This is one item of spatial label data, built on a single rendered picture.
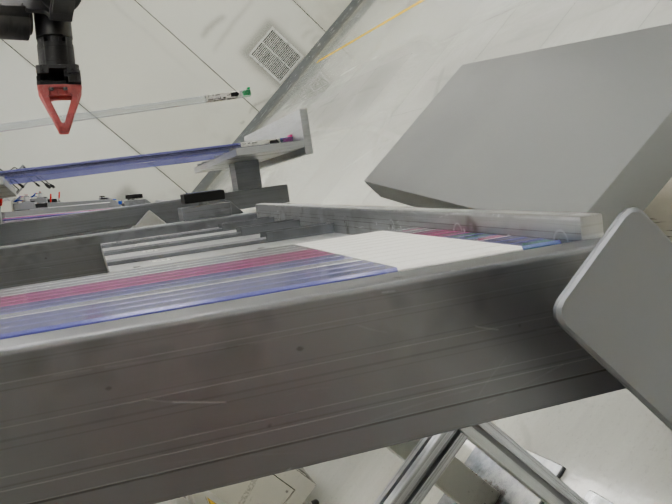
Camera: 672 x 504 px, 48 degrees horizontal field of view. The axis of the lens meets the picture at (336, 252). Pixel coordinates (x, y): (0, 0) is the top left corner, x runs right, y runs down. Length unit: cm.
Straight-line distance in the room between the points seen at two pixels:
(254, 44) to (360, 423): 845
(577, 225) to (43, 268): 71
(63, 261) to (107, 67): 755
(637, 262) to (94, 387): 19
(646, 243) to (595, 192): 37
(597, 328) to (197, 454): 14
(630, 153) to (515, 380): 38
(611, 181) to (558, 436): 89
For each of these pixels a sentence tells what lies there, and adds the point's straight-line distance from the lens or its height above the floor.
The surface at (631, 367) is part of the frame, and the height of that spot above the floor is 72.
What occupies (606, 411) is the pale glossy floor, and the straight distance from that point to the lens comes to 144.
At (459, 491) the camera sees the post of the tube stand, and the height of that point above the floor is 9.
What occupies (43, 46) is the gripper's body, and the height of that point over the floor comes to 110.
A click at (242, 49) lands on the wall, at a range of 866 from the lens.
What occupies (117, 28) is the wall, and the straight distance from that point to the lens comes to 854.
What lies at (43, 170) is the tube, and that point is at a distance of 109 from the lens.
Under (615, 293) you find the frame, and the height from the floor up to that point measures 74.
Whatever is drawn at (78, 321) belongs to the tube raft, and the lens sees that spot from 30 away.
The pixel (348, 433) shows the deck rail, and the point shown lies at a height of 77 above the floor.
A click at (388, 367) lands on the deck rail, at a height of 77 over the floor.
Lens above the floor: 90
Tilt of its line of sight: 16 degrees down
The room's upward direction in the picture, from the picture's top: 49 degrees counter-clockwise
